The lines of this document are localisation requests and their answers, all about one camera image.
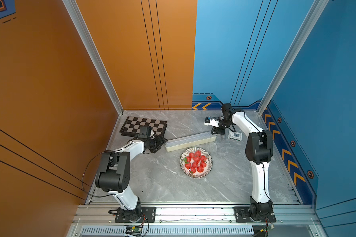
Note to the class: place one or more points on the small white digital timer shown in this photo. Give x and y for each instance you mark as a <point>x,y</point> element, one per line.
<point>235,136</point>

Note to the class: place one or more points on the left green circuit board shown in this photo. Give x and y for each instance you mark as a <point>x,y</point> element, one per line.
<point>133,231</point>

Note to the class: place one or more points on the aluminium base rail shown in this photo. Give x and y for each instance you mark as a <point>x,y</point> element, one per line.
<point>195,219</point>

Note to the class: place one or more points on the patterned plate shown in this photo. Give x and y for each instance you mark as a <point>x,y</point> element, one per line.
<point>195,162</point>

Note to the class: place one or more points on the left aluminium frame post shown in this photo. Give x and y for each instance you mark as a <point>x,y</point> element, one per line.
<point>86,38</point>

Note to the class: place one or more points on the right green circuit board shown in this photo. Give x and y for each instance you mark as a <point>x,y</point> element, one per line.
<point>264,232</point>

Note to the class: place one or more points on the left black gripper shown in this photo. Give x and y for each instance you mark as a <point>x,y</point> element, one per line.
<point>160,140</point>

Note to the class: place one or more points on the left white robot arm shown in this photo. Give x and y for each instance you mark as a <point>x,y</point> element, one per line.
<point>113,174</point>

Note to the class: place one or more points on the red strawberries pile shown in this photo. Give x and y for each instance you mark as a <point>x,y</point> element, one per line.
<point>195,163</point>

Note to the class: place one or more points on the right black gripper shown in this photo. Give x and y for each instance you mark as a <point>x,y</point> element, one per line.
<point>217,131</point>

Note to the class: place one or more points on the green circuit board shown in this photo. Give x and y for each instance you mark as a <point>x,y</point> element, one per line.
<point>264,232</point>
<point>133,231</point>

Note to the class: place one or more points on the aluminium frame post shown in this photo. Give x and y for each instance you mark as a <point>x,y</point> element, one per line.
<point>304,31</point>
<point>86,38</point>

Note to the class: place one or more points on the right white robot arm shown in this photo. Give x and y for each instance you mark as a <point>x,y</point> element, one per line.
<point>259,151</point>

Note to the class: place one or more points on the right aluminium frame post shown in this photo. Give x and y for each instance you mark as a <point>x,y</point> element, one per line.
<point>304,31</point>

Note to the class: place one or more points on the cream plastic wrap dispenser box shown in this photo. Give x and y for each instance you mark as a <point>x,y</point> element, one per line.
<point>190,141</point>

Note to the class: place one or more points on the black white chessboard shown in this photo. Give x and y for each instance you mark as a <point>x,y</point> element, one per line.
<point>132,126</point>

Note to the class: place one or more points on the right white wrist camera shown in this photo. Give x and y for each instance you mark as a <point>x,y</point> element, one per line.
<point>212,121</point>

